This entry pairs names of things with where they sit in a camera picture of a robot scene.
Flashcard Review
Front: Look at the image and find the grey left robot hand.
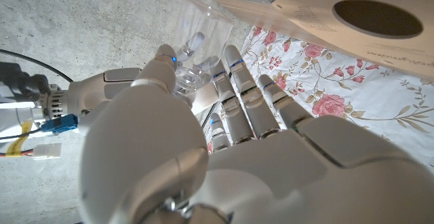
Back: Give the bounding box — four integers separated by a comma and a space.
77, 43, 434, 224

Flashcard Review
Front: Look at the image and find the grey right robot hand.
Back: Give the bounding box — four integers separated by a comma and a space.
43, 67, 142, 136

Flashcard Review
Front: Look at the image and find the cardboard filament reel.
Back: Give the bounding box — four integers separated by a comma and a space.
259, 0, 434, 79

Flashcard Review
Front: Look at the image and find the floral backdrop cloth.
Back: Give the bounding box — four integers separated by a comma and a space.
203, 25, 434, 170

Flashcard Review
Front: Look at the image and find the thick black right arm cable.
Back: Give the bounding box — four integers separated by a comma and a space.
0, 48, 75, 83

